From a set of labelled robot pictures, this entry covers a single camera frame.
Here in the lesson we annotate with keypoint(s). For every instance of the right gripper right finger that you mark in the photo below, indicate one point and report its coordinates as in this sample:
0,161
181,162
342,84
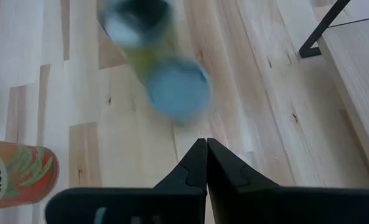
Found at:
265,205

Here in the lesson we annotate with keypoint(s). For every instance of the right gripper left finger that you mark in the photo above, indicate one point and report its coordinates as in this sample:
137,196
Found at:
159,205

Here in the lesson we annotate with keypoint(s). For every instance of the small green-label tin can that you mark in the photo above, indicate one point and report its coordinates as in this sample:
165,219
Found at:
178,90

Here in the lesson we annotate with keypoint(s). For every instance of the small orange-label tin can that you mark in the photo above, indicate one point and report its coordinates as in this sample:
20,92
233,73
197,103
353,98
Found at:
25,174

